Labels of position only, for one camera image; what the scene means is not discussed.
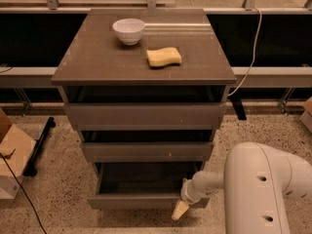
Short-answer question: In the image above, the yellow sponge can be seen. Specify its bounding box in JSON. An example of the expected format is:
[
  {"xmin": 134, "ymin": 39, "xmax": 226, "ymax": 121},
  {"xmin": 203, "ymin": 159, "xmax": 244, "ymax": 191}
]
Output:
[{"xmin": 146, "ymin": 47, "xmax": 181, "ymax": 67}]

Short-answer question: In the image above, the cardboard box left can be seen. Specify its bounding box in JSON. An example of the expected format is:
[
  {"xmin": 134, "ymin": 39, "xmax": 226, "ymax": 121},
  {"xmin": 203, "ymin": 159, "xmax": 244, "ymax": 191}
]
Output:
[{"xmin": 0, "ymin": 109, "xmax": 35, "ymax": 199}]

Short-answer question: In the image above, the white cable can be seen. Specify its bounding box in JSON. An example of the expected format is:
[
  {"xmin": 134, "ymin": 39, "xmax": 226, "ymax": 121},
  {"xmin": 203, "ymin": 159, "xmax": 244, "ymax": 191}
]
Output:
[{"xmin": 226, "ymin": 7, "xmax": 263, "ymax": 98}]

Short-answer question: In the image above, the cardboard box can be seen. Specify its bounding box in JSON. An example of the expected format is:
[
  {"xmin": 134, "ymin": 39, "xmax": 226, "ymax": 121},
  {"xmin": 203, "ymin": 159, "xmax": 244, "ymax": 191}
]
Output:
[
  {"xmin": 0, "ymin": 109, "xmax": 35, "ymax": 199},
  {"xmin": 300, "ymin": 97, "xmax": 312, "ymax": 133}
]

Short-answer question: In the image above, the grey top drawer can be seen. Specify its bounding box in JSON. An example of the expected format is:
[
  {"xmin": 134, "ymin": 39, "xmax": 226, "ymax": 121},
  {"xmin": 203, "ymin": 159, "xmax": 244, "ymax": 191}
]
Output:
[{"xmin": 64, "ymin": 103, "xmax": 225, "ymax": 131}]

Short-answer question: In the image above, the black stand foot left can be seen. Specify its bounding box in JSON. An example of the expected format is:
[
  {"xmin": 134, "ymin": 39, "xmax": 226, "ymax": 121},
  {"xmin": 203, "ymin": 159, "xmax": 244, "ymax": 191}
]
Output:
[{"xmin": 23, "ymin": 117, "xmax": 56, "ymax": 176}]

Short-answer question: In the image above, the cardboard box right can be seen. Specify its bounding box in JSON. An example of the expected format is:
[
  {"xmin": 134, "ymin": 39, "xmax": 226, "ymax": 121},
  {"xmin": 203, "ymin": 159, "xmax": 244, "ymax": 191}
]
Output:
[{"xmin": 300, "ymin": 97, "xmax": 312, "ymax": 133}]

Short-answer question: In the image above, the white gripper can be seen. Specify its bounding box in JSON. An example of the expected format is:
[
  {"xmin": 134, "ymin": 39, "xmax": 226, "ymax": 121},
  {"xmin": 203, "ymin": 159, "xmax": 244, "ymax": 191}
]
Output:
[{"xmin": 172, "ymin": 178, "xmax": 202, "ymax": 220}]

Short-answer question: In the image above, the grey drawer cabinet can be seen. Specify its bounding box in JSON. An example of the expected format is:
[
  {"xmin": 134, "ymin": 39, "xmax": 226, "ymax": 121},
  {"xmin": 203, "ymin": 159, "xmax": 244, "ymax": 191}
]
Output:
[{"xmin": 52, "ymin": 9, "xmax": 236, "ymax": 209}]

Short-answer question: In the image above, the grey middle drawer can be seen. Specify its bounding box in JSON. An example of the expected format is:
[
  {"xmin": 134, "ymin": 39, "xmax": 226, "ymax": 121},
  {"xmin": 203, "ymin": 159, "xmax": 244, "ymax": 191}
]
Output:
[{"xmin": 82, "ymin": 142, "xmax": 213, "ymax": 163}]

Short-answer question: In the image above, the black post behind cabinet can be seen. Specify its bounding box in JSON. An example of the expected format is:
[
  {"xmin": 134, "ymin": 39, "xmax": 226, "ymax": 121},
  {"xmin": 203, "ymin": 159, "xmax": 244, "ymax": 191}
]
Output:
[{"xmin": 229, "ymin": 91, "xmax": 247, "ymax": 120}]

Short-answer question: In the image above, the white ceramic bowl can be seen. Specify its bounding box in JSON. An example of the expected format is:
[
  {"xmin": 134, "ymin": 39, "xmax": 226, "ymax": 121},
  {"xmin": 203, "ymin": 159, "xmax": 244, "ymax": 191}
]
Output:
[{"xmin": 112, "ymin": 19, "xmax": 145, "ymax": 45}]

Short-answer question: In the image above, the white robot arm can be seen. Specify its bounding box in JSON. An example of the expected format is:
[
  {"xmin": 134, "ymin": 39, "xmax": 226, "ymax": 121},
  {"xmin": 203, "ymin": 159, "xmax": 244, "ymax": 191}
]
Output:
[{"xmin": 172, "ymin": 142, "xmax": 312, "ymax": 234}]

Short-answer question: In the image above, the black cable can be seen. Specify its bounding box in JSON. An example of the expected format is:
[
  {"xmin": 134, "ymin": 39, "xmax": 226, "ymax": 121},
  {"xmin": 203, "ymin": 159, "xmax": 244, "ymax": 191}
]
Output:
[{"xmin": 0, "ymin": 152, "xmax": 49, "ymax": 234}]

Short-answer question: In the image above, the grey bottom drawer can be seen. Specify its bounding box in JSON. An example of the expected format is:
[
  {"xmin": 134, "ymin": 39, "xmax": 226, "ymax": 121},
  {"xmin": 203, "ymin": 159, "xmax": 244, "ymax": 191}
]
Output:
[{"xmin": 88, "ymin": 162, "xmax": 204, "ymax": 210}]

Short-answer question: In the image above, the metal window railing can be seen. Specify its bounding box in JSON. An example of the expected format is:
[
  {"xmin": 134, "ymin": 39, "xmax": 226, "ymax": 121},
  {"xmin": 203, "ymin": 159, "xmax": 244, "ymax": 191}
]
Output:
[{"xmin": 1, "ymin": 0, "xmax": 311, "ymax": 88}]

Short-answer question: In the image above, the grey drawer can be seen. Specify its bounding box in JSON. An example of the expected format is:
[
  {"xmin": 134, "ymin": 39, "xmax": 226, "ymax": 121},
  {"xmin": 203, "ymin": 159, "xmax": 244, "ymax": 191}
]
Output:
[
  {"xmin": 82, "ymin": 142, "xmax": 213, "ymax": 163},
  {"xmin": 88, "ymin": 162, "xmax": 204, "ymax": 210},
  {"xmin": 64, "ymin": 103, "xmax": 225, "ymax": 131}
]

